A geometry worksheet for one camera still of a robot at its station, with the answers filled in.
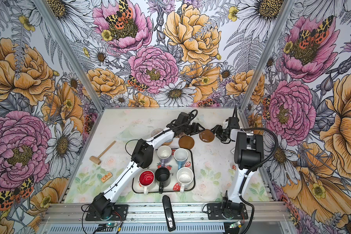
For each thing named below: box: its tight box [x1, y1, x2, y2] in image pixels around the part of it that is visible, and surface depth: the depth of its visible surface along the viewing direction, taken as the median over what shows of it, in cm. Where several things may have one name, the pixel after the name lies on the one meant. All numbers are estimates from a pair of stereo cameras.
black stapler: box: [161, 195, 176, 232], surface depth 71 cm
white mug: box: [176, 166, 195, 194], surface depth 81 cm
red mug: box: [138, 169, 156, 195], surface depth 80 cm
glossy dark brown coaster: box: [198, 129, 215, 143], surface depth 107 cm
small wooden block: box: [100, 172, 114, 183], surface depth 87 cm
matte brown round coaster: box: [178, 135, 195, 150], surface depth 103 cm
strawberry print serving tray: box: [132, 148, 196, 194], surface depth 84 cm
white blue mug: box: [173, 147, 189, 170], surface depth 88 cm
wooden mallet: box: [89, 140, 117, 165], surface depth 94 cm
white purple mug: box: [156, 145, 173, 168], surface depth 88 cm
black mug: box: [154, 167, 171, 195], surface depth 81 cm
